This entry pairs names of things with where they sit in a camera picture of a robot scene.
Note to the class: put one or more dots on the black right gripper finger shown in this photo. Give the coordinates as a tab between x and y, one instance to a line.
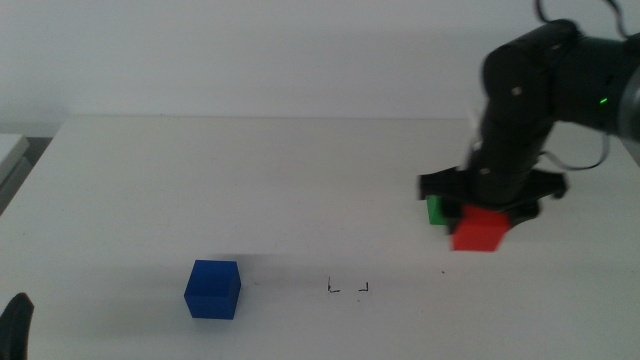
442	182
547	185

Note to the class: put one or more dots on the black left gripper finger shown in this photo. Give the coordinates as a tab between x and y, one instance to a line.
15	325

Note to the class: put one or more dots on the green cube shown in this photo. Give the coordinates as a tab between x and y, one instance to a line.
436	210

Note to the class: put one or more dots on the red cube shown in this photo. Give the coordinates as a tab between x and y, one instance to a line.
480	230

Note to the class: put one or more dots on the blue cube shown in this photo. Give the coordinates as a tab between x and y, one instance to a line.
212	290

